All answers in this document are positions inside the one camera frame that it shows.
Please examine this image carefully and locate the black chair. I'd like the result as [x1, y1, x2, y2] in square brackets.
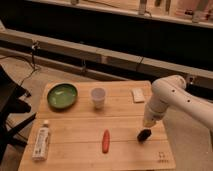
[0, 65, 35, 163]

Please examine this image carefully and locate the red carrot-shaped toy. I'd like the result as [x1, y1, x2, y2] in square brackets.
[102, 130, 110, 153]

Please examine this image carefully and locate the black eraser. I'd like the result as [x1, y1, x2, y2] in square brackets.
[137, 129, 152, 142]

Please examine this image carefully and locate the translucent plastic cup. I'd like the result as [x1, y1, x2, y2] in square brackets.
[90, 88, 106, 109]

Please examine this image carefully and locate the white rectangular block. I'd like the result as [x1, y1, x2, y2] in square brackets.
[132, 88, 145, 103]

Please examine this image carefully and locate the white tube with cap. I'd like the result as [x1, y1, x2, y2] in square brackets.
[32, 120, 50, 161]

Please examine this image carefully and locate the green bowl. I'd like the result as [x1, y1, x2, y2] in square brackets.
[47, 83, 78, 110]

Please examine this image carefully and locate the black cable on floor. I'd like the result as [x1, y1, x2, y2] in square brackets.
[0, 41, 42, 87]

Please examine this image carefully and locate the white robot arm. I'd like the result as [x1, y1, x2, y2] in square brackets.
[143, 75, 213, 149]

